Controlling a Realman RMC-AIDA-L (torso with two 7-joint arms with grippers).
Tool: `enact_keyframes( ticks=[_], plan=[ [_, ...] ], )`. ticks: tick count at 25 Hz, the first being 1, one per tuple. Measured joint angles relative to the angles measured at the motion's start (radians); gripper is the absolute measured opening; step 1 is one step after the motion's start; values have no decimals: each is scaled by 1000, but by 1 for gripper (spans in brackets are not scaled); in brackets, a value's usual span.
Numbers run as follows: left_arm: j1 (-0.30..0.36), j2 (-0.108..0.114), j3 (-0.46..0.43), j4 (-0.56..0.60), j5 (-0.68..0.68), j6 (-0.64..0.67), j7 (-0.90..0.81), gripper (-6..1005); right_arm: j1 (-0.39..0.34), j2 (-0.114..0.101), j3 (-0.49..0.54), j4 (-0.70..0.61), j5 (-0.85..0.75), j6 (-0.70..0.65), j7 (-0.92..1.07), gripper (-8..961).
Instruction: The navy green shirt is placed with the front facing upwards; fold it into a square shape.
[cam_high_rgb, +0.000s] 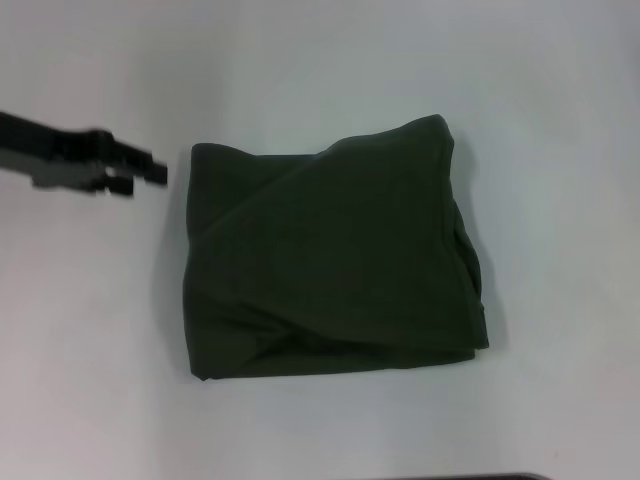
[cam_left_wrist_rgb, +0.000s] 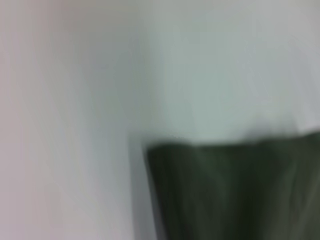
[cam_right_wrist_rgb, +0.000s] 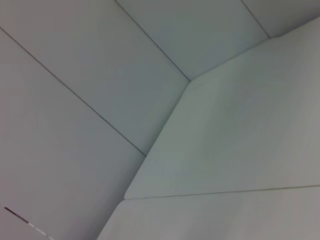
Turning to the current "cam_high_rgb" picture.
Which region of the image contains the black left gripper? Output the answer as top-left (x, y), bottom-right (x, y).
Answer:
top-left (0, 109), bottom-right (170, 201)

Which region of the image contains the dark green printed t-shirt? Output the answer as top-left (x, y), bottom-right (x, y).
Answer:
top-left (180, 113), bottom-right (492, 384)

